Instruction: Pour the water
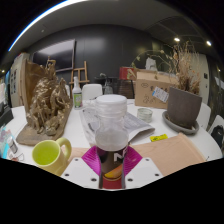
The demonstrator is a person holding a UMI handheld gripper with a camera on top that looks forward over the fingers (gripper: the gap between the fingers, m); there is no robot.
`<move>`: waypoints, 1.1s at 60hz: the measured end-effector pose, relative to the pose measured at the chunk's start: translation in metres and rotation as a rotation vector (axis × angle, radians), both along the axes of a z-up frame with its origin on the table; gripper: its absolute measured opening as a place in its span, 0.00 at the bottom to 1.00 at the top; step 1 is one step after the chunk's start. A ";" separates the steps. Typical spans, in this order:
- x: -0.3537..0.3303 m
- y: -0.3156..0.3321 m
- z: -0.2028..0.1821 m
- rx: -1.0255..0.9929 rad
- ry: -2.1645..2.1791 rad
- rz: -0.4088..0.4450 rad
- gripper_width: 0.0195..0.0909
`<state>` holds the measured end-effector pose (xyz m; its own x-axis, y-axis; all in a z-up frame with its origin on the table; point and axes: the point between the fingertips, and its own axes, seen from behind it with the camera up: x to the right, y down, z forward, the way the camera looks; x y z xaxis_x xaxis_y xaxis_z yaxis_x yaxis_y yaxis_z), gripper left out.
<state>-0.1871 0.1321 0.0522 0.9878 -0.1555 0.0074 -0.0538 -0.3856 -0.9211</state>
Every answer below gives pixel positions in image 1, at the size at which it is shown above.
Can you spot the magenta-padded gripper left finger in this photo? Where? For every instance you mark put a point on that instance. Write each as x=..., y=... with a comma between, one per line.
x=79, y=171

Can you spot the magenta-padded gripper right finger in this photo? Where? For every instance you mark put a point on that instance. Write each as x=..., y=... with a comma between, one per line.
x=145, y=171

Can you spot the clear white-capped drink bottle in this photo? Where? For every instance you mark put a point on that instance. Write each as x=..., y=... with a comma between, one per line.
x=111, y=143

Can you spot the light plywood sheet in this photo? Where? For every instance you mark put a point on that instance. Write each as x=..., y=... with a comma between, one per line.
x=173, y=153

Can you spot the yellow-green mug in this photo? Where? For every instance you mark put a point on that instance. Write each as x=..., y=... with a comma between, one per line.
x=46, y=156

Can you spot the yellow tag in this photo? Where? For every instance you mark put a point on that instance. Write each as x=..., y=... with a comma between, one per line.
x=158, y=137

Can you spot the newspaper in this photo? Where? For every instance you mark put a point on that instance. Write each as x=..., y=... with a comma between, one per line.
x=140, y=126

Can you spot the small clear glass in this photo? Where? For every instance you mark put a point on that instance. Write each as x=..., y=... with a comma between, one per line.
x=144, y=115

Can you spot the dried plant in grey pot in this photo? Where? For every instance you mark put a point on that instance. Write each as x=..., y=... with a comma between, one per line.
x=183, y=106

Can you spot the golden sculpture on wooden base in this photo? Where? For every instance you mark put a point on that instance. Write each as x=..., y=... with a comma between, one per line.
x=46, y=103

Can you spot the white chair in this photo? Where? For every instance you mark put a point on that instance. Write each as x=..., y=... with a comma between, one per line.
x=91, y=91
x=215, y=121
x=205, y=115

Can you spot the black backpack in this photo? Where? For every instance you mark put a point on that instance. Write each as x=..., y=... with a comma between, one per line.
x=219, y=138

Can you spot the cardboard box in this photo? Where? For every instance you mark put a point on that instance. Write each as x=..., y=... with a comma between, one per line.
x=150, y=90

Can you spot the clear glass vase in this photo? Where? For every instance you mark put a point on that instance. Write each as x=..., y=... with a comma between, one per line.
x=108, y=88

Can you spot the black box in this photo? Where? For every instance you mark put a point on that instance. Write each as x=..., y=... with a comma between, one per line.
x=5, y=116

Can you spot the wooden easel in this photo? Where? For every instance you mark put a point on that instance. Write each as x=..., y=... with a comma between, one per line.
x=79, y=71

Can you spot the red box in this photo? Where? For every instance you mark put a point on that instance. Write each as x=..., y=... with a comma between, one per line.
x=126, y=73

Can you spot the white plaster torso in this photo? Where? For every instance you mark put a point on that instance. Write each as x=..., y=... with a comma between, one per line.
x=151, y=64

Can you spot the pale cabinet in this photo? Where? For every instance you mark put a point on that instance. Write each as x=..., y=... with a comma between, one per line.
x=15, y=80

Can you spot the round ceiling spotlights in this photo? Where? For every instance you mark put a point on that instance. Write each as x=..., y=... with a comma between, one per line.
x=176, y=39

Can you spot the long ceiling light panel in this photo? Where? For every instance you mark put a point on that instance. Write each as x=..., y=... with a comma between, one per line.
x=71, y=2

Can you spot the black wall screen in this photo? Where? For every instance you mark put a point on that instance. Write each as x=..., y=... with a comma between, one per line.
x=56, y=55

